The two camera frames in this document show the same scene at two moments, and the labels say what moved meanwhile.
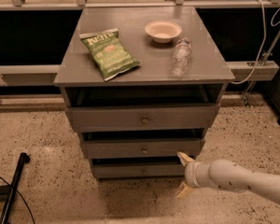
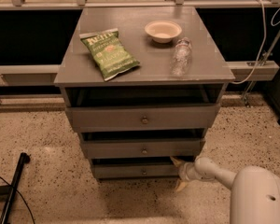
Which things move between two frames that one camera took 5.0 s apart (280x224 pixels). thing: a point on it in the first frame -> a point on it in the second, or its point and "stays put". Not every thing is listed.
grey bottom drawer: (139, 171) stays put
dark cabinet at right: (278, 90) stays put
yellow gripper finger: (185, 159) -> (176, 161)
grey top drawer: (144, 115) stays put
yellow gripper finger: (184, 190) -> (181, 186)
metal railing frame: (35, 75) stays put
